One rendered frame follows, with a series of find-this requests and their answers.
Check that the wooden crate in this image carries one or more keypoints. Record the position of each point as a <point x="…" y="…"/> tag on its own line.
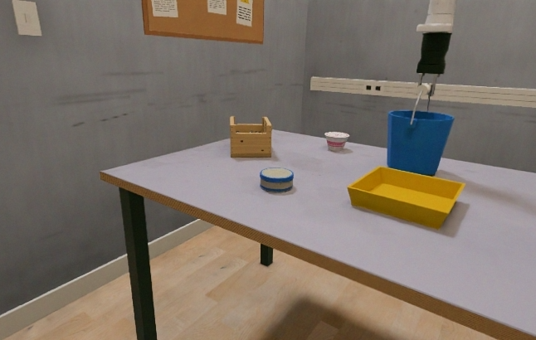
<point x="251" y="140"/>

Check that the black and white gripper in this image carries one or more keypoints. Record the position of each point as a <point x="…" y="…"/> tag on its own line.
<point x="435" y="44"/>

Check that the yellow rectangular tray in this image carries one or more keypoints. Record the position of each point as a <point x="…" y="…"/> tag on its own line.
<point x="381" y="189"/>

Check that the white yogurt cup with lid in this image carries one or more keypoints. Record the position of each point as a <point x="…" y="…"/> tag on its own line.
<point x="336" y="140"/>

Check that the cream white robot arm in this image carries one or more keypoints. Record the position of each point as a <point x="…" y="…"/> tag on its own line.
<point x="442" y="6"/>

